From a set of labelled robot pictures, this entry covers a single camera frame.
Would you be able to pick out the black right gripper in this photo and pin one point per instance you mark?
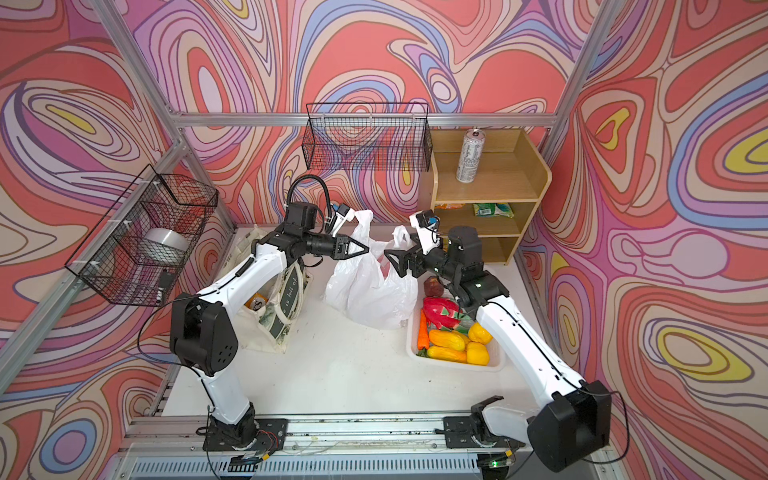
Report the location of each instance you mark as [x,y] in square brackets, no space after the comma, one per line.
[415,255]

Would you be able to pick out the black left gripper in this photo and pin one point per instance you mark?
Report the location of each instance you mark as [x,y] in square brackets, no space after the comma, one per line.
[340,246]

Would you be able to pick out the white plastic grocery bag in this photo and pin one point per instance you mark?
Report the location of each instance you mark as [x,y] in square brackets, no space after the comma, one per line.
[367,289]

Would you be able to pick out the orange snack packet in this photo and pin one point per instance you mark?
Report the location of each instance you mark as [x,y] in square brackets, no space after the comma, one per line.
[449,206]

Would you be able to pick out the cream canvas tote bag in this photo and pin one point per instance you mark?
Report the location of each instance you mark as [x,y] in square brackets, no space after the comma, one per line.
[269,330]

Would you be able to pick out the silver drink can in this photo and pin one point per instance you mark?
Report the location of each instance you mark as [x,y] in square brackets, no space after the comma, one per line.
[469,159]
[256,302]

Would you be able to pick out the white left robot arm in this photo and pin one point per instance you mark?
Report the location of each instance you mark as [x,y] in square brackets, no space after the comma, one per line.
[202,334]

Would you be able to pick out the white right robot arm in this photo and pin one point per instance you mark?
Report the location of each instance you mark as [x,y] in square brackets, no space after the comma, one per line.
[574,419]

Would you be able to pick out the dark red passion fruit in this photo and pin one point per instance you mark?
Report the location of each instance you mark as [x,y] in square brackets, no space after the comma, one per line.
[433,288]

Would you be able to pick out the pink dragon fruit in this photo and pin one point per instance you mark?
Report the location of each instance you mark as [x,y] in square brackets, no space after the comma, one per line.
[445,314]

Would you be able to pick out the orange carrot left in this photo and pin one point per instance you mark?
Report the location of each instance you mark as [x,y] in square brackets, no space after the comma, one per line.
[423,342]

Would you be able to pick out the green snack packet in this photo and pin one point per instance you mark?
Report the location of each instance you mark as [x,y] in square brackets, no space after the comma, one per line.
[487,210]

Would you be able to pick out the yellow squash upper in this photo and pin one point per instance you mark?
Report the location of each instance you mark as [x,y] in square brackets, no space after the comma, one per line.
[448,339]

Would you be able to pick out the yellow squash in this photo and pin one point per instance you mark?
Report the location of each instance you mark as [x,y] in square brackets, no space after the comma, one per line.
[448,339]
[446,354]

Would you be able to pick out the yellow squash lower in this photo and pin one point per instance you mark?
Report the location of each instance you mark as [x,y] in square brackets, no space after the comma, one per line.
[446,354]

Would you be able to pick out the yellow lemon upper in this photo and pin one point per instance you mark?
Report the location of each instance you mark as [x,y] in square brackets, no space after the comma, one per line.
[478,334]

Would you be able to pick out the yellow lemon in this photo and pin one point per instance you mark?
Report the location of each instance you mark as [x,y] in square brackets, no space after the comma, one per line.
[477,354]
[478,334]

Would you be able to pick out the yellow lemon lower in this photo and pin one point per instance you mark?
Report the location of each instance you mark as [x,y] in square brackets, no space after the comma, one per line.
[477,354]

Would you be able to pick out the wooden shelf unit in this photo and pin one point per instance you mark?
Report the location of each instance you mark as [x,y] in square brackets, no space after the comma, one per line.
[511,170]

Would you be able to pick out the white plastic produce basket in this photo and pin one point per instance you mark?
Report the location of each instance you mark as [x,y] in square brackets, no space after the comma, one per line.
[497,357]

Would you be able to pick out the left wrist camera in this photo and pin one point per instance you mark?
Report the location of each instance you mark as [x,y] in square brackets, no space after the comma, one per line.
[340,214]

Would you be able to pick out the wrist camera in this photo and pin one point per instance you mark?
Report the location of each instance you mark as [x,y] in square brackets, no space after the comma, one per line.
[426,224]
[340,214]

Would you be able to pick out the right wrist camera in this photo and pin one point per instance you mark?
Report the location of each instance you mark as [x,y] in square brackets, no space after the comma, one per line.
[426,224]

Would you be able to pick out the black wire basket back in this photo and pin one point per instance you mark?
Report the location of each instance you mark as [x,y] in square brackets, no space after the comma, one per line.
[367,136]

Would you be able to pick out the black wire basket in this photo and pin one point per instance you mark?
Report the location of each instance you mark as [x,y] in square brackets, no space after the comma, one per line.
[114,268]
[367,136]

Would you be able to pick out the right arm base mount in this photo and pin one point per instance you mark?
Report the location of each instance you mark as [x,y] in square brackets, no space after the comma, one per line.
[480,429]

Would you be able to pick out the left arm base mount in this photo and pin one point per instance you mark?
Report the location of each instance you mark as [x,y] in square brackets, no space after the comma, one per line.
[246,435]

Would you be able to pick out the black wire basket left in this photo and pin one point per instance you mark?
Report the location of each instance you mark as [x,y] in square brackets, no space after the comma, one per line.
[114,268]

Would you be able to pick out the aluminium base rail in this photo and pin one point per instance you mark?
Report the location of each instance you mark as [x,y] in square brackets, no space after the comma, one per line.
[313,434]

